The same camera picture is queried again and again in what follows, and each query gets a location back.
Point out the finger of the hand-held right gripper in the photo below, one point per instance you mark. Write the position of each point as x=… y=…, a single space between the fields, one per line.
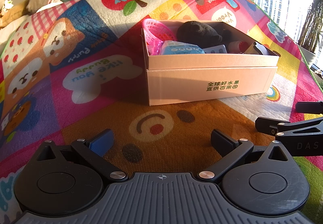
x=267 y=124
x=310 y=107

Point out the pink toy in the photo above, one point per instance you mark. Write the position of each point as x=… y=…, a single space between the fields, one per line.
x=154 y=49

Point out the white plant pot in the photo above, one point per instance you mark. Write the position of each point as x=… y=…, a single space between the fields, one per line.
x=309 y=56

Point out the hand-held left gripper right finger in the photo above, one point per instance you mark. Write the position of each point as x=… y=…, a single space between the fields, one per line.
x=222 y=142

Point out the tall green plant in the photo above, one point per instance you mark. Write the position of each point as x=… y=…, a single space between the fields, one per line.
x=314 y=19

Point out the tan cushion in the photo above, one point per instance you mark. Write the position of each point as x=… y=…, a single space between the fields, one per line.
x=12 y=20

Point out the cardboard box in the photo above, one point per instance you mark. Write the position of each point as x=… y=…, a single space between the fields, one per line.
x=209 y=87

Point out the white plush toy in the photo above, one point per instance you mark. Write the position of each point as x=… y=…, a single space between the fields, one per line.
x=7 y=4

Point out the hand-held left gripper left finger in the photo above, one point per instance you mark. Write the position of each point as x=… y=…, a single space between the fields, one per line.
x=101 y=142

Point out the small white bottle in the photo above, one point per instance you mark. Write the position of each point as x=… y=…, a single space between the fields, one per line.
x=237 y=45

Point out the black plush toy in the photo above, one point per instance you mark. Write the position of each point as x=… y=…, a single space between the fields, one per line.
x=199 y=32

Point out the colourful printed play mat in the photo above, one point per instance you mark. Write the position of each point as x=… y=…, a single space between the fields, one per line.
x=88 y=100

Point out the pink plastic toy strainer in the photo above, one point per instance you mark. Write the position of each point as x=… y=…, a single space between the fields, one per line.
x=156 y=29

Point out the blue white tissue packet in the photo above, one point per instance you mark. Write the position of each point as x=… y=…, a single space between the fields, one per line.
x=181 y=49

